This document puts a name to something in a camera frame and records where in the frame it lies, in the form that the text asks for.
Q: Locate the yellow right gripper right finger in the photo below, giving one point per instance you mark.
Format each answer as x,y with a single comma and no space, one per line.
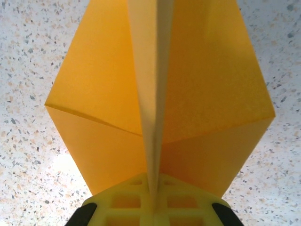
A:
185,207

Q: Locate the orange cloth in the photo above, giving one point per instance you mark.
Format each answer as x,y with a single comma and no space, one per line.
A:
105,94

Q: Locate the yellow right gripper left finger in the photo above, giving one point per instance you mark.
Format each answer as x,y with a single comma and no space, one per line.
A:
124,207

